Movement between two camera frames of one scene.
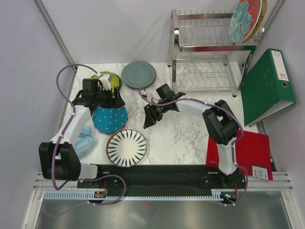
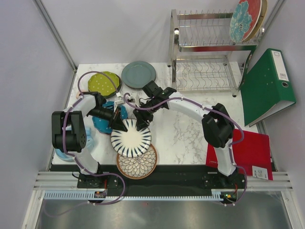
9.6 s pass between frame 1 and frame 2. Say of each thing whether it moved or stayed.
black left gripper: moved
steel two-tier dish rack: stayed
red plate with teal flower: stayed
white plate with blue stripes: moved
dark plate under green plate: stayed
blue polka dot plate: stayed
